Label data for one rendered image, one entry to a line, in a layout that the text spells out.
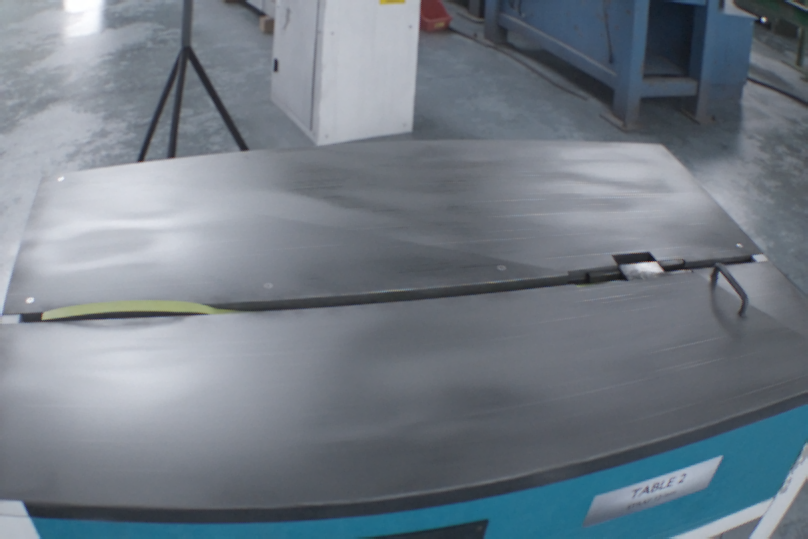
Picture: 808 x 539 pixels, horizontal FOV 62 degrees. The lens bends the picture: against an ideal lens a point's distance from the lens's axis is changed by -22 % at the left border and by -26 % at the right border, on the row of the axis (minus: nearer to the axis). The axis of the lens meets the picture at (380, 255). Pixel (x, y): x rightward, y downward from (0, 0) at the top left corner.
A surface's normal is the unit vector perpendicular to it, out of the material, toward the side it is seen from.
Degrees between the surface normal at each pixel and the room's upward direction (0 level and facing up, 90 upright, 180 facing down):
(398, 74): 90
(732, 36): 90
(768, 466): 90
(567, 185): 0
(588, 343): 0
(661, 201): 0
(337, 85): 90
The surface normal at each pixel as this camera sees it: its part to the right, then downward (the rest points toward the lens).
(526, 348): 0.05, -0.85
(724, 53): 0.44, 0.50
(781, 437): 0.22, 0.53
